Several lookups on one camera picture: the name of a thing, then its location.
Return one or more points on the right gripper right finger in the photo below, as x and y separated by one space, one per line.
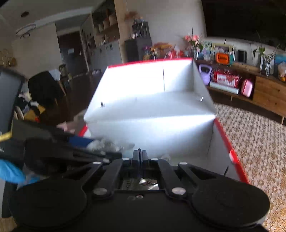
167 178

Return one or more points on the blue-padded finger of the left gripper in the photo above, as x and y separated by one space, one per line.
78 141

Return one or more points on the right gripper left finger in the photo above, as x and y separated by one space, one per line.
121 174

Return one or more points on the white printed plastic pouch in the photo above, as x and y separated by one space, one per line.
106 145

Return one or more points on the blue gloved hand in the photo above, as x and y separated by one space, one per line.
13 174

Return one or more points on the red white cardboard box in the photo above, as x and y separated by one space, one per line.
164 108

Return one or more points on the purple kettlebell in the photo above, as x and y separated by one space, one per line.
205 72

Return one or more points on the red gift package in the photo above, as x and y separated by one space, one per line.
227 78

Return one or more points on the pink small case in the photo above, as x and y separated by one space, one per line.
246 88

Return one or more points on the black cabinet with coffee machine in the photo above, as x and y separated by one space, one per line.
139 40

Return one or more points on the wooden tv cabinet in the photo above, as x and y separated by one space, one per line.
266 99

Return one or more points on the orange radio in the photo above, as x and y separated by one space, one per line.
222 58

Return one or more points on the pink flower plant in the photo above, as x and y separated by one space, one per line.
192 45

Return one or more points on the black cylindrical speaker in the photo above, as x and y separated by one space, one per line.
241 56

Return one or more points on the potted orchid leaves vase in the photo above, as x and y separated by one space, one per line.
265 59

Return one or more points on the fruit in plastic bag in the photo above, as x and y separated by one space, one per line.
281 71

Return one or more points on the photo frame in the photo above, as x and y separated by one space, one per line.
221 48

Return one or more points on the black wall television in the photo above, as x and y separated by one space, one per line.
255 21

